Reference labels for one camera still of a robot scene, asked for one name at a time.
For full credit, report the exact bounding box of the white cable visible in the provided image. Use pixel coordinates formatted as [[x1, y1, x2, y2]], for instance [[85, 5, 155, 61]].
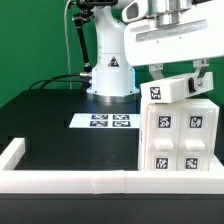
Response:
[[63, 0, 74, 90]]

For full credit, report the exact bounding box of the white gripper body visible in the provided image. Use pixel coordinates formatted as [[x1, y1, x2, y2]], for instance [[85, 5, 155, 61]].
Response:
[[122, 0, 224, 66]]

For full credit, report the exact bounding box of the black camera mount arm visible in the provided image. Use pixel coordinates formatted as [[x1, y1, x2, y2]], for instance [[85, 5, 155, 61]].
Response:
[[72, 0, 118, 72]]

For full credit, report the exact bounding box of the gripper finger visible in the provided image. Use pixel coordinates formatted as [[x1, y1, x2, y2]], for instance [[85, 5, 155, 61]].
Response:
[[149, 64, 164, 80], [188, 59, 209, 93]]

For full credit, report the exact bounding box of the white cabinet body box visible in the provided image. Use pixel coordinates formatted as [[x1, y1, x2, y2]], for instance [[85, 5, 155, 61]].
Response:
[[138, 99, 219, 171]]

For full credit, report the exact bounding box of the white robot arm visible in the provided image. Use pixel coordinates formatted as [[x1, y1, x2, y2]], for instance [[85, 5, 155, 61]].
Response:
[[88, 0, 224, 103]]

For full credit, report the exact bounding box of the white U-shaped fence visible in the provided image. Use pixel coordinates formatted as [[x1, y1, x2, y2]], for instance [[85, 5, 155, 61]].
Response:
[[0, 138, 224, 194]]

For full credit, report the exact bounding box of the black cable bundle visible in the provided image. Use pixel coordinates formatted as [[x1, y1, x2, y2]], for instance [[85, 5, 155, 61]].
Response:
[[29, 73, 92, 90]]

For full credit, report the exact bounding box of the small white cabinet top block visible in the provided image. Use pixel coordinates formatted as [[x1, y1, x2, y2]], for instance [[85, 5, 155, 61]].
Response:
[[140, 72, 214, 104]]

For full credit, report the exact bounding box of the white base tag plate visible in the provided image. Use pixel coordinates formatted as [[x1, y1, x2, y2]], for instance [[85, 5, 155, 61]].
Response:
[[69, 113, 140, 129]]

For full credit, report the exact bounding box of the white cabinet door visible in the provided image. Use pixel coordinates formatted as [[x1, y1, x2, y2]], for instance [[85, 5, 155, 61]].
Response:
[[177, 112, 209, 171], [145, 112, 179, 171]]

